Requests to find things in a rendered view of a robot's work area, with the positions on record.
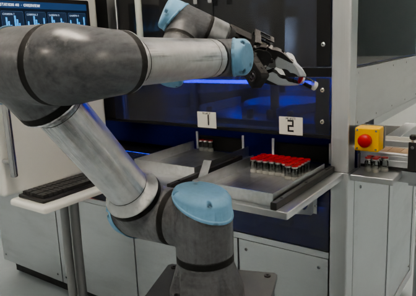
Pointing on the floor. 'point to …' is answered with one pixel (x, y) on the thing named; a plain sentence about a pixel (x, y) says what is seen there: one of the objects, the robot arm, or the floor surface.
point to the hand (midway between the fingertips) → (298, 79)
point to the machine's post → (343, 135)
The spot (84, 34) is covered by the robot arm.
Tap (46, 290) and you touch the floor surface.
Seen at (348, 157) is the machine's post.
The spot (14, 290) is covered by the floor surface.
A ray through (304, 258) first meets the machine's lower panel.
